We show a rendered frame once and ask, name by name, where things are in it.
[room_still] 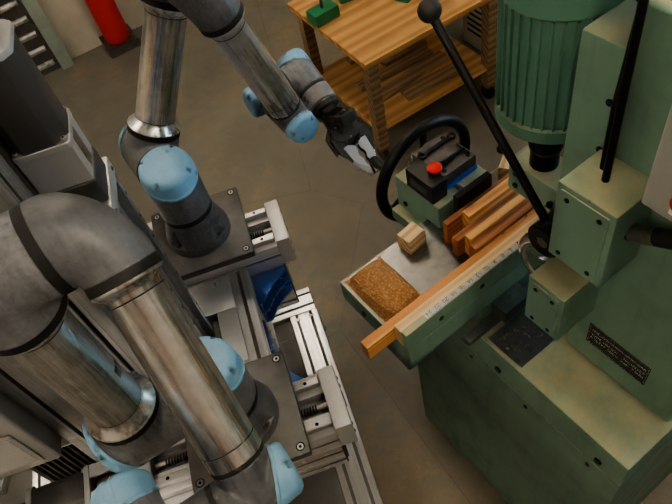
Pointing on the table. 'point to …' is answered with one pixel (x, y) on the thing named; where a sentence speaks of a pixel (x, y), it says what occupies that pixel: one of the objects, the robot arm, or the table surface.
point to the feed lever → (429, 13)
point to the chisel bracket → (547, 187)
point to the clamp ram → (471, 190)
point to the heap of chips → (382, 289)
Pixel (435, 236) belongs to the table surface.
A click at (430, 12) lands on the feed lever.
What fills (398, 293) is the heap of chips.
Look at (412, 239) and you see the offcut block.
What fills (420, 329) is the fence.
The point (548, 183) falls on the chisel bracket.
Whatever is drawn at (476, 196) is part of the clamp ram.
